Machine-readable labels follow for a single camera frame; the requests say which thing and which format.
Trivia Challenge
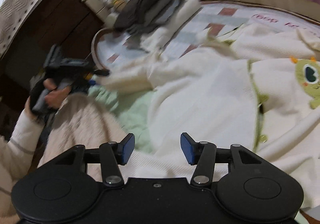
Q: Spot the cream zip-up hoodie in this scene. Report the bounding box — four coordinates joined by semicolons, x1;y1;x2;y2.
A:
99;24;319;208

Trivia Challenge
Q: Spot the cream sleeved left forearm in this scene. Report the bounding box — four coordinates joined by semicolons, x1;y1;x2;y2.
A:
1;110;43;217

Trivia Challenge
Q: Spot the person's left hand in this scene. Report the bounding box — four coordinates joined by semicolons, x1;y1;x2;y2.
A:
24;77;74;116

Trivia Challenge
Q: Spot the beige fleece trouser leg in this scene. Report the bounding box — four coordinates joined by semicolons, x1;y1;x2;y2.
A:
38;93;127;167

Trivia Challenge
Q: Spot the light green blanket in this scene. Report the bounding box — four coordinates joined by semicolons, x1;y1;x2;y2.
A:
88;85;153;154

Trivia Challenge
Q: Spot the dark wooden dresser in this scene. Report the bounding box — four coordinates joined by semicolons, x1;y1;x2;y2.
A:
1;0;103;139

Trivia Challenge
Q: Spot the beige bedside cabinet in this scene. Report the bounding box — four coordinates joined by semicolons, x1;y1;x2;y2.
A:
81;0;110;23

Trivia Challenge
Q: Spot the dark brown knit sweater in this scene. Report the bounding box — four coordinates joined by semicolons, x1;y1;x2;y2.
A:
113;0;181;32

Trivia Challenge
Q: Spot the white folded garment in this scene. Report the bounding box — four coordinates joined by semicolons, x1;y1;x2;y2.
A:
140;0;201;53

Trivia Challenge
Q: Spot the grey folded garment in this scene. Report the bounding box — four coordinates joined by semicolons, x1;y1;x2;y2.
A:
126;0;183;35

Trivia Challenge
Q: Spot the checkered play mat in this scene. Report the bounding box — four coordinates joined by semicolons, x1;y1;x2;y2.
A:
91;2;319;69

